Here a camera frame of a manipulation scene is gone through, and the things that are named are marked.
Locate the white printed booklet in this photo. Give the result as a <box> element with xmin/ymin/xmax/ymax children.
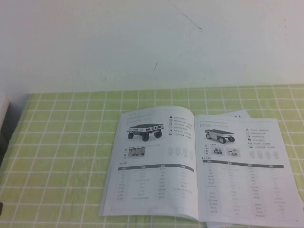
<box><xmin>98</xmin><ymin>105</ymin><xmax>304</xmax><ymax>228</ymax></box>

